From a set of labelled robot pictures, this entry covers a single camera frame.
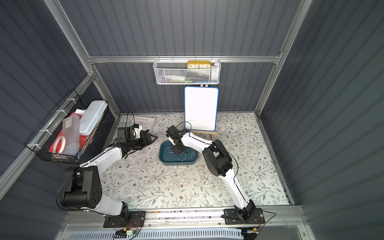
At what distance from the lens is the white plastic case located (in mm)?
707

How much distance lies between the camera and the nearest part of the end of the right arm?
74 cm

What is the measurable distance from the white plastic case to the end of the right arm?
352 mm
